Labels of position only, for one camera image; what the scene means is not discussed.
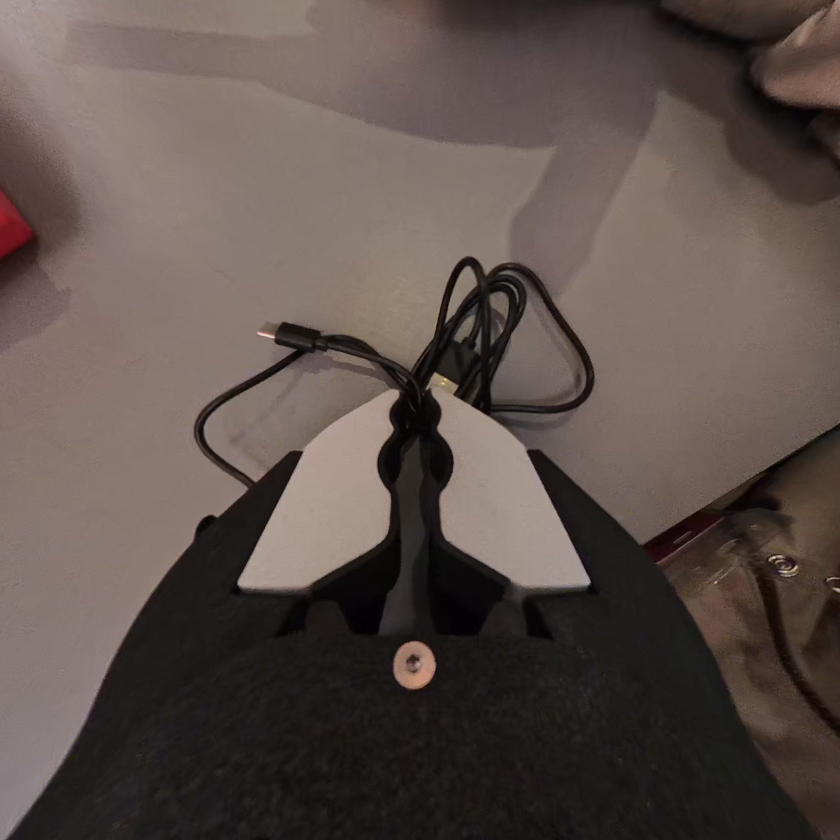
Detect beige cloth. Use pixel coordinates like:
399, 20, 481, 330
656, 0, 840, 168

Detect grey desk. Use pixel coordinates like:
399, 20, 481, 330
0, 0, 840, 840

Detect red flat packet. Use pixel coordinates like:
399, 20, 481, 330
644, 514, 726, 567

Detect red plastic bin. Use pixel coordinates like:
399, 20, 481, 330
0, 189, 38, 261

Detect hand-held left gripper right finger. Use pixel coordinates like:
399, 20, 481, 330
425, 392, 593, 589

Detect black usb cable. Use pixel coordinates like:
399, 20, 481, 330
193, 256, 596, 490

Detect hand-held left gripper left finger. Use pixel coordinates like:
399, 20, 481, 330
236, 387, 406, 596

